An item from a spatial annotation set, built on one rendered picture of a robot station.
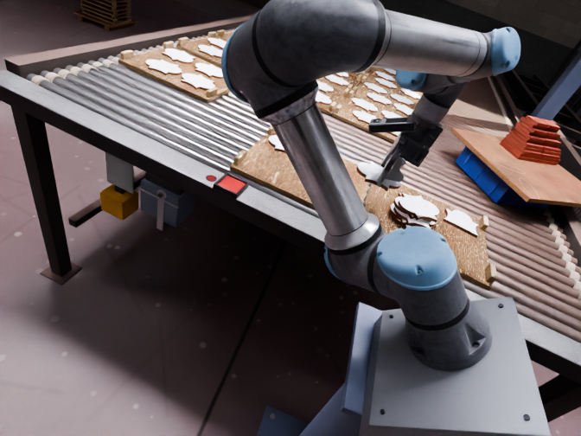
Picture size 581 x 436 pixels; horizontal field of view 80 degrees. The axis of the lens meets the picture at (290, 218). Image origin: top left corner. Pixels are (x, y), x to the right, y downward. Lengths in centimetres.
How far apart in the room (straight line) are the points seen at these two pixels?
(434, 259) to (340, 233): 17
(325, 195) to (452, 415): 41
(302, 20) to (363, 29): 8
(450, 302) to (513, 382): 15
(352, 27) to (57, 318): 165
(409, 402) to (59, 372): 136
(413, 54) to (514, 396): 54
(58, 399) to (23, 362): 21
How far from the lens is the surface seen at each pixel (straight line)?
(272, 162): 114
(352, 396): 78
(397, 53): 56
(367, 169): 103
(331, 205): 63
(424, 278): 59
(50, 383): 171
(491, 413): 68
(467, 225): 129
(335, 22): 48
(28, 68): 151
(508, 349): 74
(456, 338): 68
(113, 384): 166
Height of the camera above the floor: 152
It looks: 39 degrees down
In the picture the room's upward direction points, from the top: 21 degrees clockwise
